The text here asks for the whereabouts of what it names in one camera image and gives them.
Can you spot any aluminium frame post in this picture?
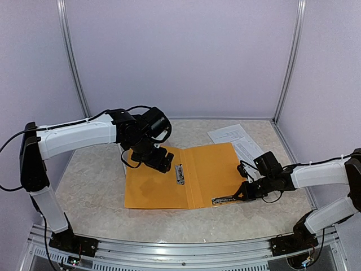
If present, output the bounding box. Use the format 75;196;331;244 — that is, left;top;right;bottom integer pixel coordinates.
56;0;91;117
272;0;306;126

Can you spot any orange folder centre clip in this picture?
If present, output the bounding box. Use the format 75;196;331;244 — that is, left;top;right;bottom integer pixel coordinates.
175;164;185;185

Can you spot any left aluminium frame post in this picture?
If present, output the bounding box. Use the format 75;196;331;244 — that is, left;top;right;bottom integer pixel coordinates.
56;0;91;117

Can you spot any front aluminium rail base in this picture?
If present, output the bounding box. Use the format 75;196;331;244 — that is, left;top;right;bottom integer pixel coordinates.
19;222;347;271

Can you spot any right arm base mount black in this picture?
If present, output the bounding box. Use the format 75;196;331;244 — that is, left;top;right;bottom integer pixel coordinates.
270;221;319;256

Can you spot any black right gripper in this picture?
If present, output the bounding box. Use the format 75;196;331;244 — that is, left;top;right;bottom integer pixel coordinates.
234;174;274;202

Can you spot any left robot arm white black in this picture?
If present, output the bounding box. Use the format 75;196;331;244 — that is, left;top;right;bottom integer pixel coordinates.
20;106;174;251

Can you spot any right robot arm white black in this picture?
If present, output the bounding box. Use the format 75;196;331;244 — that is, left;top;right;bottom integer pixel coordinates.
232;148;360;251

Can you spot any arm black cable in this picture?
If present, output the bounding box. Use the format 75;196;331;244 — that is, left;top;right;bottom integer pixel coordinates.
281;154;356;170
0;106;153;192

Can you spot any white printed sheet far left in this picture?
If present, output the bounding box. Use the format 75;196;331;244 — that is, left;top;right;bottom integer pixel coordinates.
207;124;248;144

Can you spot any right aluminium frame post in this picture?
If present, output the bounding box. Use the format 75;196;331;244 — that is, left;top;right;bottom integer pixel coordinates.
272;0;306;126

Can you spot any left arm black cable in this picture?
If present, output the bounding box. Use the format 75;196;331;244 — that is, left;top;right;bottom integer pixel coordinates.
0;106;153;192

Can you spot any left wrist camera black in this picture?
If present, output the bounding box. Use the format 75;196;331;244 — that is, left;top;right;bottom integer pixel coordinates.
141;107;172;143

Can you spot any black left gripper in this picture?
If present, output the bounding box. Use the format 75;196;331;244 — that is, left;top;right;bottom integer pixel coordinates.
126;135;174;173

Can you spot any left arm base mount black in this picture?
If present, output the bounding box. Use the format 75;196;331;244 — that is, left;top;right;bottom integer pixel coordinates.
49;230;99;257

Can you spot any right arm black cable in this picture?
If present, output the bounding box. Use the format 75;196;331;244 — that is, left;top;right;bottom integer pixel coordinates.
281;154;356;170

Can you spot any sheet under right arm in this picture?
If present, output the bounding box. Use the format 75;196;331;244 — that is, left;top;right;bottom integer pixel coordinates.
232;139;264;164

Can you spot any orange folder edge clip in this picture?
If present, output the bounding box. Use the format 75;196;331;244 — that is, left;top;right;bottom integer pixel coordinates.
212;196;237;206

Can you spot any orange book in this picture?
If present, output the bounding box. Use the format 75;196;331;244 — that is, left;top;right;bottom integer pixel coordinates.
125;143;247;209

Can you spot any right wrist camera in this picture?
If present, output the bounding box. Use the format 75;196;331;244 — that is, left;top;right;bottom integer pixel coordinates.
237;151;283;178

